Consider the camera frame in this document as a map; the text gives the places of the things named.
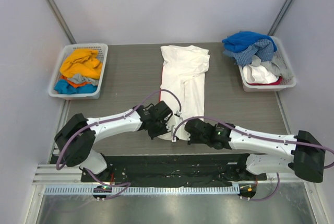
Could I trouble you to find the white t-shirt red print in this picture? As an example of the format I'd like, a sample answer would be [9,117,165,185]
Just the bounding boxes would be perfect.
[158,44,211,142]

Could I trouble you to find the blue t-shirt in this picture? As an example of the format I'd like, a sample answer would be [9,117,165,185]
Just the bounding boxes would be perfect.
[222,31,277,52]

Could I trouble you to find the blue checkered cloth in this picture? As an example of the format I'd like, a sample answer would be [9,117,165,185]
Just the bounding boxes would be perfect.
[223,39,277,67]

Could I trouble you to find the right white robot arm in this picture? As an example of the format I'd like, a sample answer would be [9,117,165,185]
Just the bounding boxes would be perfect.
[184,119,325,183]

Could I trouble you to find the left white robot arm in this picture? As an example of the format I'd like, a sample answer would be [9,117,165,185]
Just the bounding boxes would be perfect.
[54,101,175,181]

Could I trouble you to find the white shirt in basket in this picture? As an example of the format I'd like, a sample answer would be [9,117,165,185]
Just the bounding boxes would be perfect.
[243,65,279,84]

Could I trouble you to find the orange shirt left basket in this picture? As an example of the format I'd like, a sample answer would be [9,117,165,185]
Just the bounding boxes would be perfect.
[60,75,92,88]

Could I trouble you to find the left white plastic basket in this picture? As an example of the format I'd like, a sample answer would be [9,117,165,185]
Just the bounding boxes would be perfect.
[49,43,108,100]

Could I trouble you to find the white plastic basket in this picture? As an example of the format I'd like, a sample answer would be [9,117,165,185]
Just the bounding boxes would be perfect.
[49,43,108,100]
[238,36,297,92]

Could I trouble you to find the yellow t-shirt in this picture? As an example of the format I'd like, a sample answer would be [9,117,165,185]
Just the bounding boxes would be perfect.
[59,49,103,79]

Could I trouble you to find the grey shirt left basket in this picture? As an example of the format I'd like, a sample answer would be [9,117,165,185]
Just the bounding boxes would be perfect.
[67,73,99,86]

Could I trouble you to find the red shirt in basket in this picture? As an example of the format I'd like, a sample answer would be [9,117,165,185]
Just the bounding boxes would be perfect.
[247,76,282,86]

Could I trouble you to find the teal t-shirt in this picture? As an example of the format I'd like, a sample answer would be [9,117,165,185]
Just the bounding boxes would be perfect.
[54,79,97,95]

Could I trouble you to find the grey t-shirt in basket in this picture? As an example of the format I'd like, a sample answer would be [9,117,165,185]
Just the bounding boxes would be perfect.
[251,55,294,79]

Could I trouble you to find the right white plastic basket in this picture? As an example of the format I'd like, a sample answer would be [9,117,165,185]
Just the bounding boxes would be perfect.
[238,36,297,92]

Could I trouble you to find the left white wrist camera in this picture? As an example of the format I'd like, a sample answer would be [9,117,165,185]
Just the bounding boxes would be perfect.
[165,114,182,142]

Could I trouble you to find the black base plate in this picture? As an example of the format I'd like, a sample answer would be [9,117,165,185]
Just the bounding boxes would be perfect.
[78,152,268,186]

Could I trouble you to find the slotted cable duct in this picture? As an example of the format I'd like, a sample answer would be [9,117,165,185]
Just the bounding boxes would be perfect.
[44,184,240,195]

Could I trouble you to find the aluminium rail frame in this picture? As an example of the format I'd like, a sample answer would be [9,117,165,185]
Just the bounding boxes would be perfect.
[33,101,319,185]

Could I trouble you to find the right aluminium corner post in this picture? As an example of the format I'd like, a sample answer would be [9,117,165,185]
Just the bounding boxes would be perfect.
[268,0,295,36]

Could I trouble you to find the aluminium corner post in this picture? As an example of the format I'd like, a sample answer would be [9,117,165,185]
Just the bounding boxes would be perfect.
[268,0,295,36]
[45,0,77,44]

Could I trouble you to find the left aluminium corner post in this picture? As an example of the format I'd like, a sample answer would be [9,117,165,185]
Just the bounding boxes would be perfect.
[45,0,77,44]

